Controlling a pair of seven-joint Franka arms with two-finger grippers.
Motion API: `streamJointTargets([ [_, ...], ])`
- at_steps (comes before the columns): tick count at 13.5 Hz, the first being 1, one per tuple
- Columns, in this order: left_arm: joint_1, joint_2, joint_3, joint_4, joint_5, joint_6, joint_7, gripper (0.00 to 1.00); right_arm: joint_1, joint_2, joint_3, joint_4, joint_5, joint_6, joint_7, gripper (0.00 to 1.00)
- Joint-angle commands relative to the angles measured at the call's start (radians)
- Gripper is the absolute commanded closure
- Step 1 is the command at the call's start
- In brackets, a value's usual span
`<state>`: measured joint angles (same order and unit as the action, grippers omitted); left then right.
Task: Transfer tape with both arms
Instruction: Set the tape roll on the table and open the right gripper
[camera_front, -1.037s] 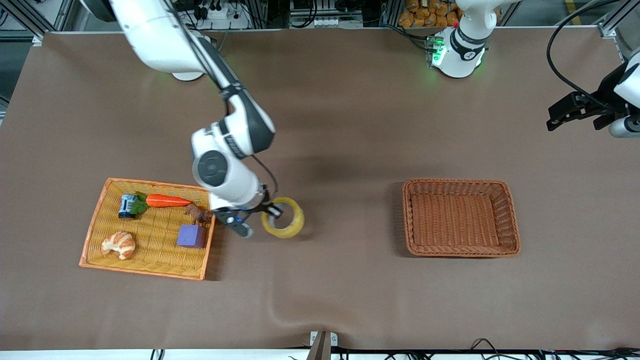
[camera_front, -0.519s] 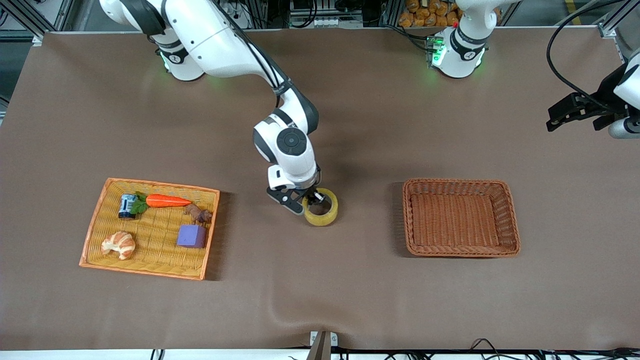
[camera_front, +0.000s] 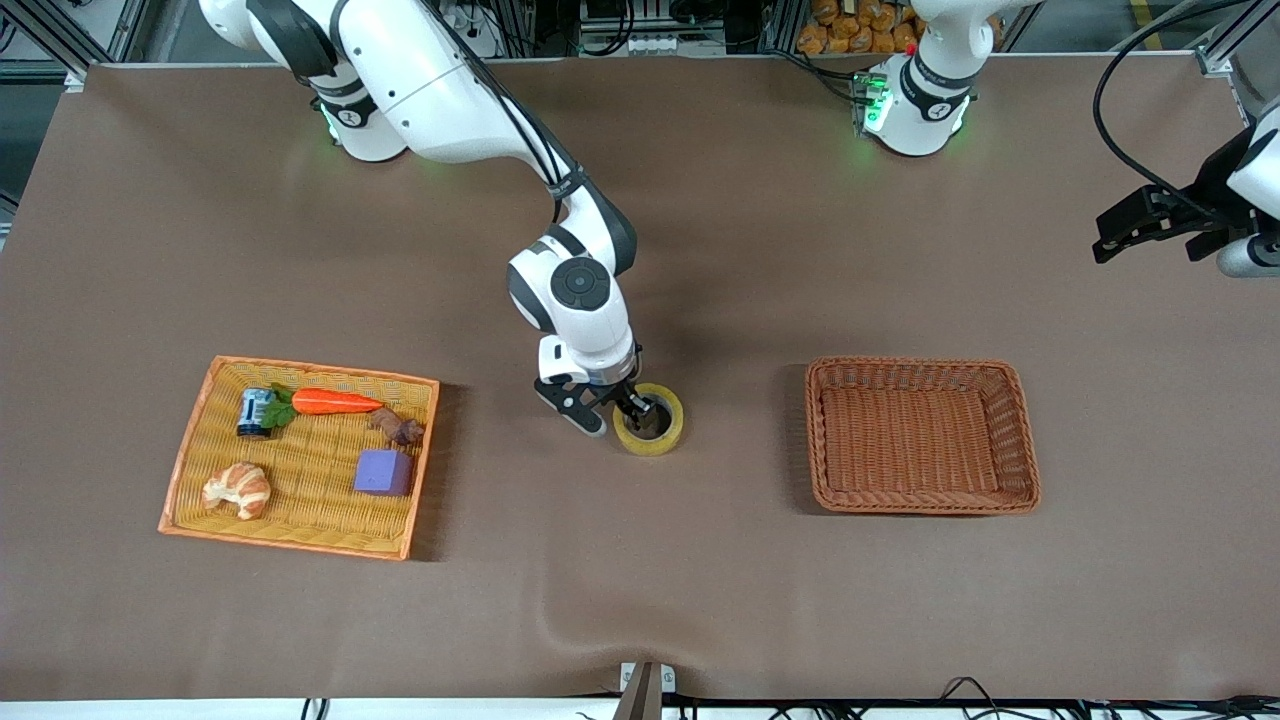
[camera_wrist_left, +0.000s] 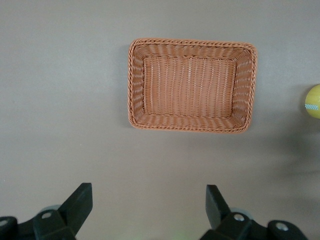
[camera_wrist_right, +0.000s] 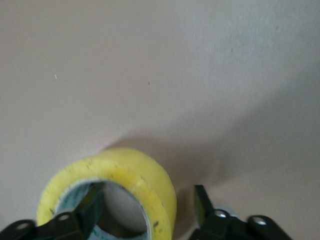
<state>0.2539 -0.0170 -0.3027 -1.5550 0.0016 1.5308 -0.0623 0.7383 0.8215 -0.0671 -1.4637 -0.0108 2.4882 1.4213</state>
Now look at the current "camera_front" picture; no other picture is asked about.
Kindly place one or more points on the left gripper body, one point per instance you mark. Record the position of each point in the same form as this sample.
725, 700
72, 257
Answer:
1209, 186

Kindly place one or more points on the yellow tape roll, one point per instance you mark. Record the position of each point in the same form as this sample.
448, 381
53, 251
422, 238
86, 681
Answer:
650, 442

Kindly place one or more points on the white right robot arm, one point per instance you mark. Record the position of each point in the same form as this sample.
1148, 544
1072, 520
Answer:
430, 90

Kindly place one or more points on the brown toy figure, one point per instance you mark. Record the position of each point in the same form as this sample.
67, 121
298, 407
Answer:
398, 428

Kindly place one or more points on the purple foam block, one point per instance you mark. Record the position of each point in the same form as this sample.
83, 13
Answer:
384, 473

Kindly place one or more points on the orange toy carrot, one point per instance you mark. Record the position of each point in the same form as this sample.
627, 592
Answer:
335, 402

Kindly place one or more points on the brown wicker basket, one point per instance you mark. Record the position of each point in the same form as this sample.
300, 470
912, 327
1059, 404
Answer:
920, 440

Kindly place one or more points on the orange woven tray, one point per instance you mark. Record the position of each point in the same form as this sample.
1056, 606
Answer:
320, 530

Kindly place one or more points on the small blue can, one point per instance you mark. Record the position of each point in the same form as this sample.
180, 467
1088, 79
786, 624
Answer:
254, 412

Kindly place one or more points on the bag of orange buns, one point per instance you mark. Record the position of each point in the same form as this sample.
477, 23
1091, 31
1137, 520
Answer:
855, 30

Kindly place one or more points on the white power strip with plugs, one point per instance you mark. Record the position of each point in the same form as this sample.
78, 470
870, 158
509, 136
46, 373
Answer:
475, 30

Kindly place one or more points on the toy croissant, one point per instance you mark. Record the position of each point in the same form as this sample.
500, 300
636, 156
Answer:
238, 490

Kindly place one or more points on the aluminium frame profile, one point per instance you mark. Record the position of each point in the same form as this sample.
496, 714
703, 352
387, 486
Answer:
1235, 40
60, 35

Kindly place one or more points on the metal table bracket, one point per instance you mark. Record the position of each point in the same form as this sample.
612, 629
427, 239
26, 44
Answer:
647, 690

